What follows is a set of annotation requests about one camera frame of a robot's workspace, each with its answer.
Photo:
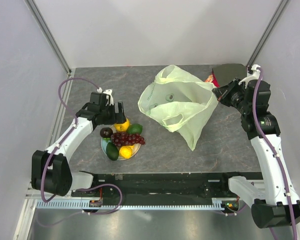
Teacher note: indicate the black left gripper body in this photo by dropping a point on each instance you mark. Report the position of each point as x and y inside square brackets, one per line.
[108, 115]

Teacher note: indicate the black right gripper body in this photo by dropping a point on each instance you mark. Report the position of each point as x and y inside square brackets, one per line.
[235, 96]

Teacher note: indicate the dark purple mangosteen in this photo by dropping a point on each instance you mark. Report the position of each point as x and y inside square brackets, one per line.
[106, 132]

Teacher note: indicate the green lime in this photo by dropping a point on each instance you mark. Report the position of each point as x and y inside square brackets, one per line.
[135, 129]

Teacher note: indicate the light green plastic bag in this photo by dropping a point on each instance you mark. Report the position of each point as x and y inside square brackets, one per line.
[179, 102]

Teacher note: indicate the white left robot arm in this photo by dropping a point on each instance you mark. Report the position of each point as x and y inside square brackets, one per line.
[50, 170]

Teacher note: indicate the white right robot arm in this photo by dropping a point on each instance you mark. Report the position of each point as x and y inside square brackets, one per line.
[279, 205]

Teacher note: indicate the red cloth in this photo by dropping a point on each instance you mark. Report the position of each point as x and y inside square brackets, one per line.
[215, 82]

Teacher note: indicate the floral patterned cloth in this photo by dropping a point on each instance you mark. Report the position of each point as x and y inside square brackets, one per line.
[210, 78]

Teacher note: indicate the olive green cloth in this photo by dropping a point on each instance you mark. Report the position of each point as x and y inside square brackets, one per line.
[225, 73]

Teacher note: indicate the red grape bunch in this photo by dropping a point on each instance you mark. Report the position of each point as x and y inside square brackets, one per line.
[120, 139]

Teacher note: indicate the cream and blue plate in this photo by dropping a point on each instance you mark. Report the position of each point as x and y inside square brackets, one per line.
[104, 143]

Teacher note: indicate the yellow crumpled fruit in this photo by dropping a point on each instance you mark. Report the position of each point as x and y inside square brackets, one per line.
[126, 152]

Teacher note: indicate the dark green avocado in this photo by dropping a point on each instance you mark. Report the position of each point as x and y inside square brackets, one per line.
[112, 152]

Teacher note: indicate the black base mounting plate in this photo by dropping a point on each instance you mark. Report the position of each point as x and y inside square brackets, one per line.
[199, 184]

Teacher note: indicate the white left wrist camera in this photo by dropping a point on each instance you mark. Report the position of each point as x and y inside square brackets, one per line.
[109, 95]

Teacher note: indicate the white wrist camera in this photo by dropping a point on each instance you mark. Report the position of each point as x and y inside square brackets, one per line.
[253, 73]
[109, 95]

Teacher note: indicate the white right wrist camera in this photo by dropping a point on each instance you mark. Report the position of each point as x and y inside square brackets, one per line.
[253, 73]

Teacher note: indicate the left aluminium frame rail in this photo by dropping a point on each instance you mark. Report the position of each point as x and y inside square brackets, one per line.
[58, 116]

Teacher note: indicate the aluminium frame rail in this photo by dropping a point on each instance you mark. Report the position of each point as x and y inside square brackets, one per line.
[58, 116]
[268, 31]

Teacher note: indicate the right aluminium frame rail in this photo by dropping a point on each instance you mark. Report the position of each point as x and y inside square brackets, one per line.
[268, 31]

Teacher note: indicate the grey slotted cable duct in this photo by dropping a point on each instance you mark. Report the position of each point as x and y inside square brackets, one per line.
[87, 204]

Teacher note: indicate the front aluminium extrusion frame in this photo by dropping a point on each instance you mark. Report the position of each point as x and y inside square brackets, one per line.
[24, 223]

